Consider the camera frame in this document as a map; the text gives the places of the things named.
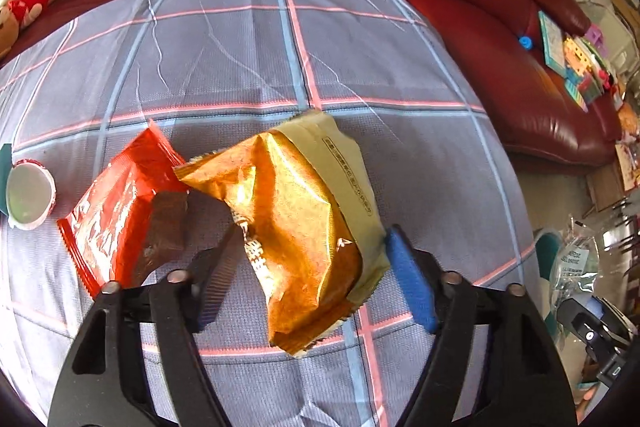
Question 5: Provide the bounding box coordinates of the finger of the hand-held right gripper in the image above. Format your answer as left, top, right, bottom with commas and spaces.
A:
556, 298, 632, 360

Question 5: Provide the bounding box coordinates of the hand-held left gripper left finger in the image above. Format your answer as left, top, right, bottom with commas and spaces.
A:
47, 222, 246, 427

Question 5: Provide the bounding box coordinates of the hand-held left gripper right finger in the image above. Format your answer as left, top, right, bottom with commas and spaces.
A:
384, 225, 579, 427

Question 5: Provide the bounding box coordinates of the clear plastic bag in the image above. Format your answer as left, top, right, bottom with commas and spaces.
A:
547, 216, 601, 340

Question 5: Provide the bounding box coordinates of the teal trash bin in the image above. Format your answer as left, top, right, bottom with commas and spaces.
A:
534, 228, 565, 280

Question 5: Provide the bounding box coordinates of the gold snack packet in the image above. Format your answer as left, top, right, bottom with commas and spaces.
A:
173, 109, 392, 359

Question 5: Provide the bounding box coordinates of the red snack packet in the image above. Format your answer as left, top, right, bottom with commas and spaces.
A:
56, 126, 191, 300

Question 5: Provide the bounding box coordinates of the white plastic cup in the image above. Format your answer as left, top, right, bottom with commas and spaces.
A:
0, 143, 57, 230

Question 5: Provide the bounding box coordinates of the plaid grey cloth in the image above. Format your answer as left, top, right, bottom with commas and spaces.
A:
0, 0, 543, 427

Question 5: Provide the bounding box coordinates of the red leather sofa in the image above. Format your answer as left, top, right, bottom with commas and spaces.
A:
0, 0, 623, 168

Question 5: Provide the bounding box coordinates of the colourful toy pile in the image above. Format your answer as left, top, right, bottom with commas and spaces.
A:
562, 24, 621, 112

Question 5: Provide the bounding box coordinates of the teal picture book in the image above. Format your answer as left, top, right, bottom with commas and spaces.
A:
537, 11, 568, 75

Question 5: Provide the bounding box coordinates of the red white plush toy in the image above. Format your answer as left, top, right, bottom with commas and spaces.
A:
0, 0, 85, 60

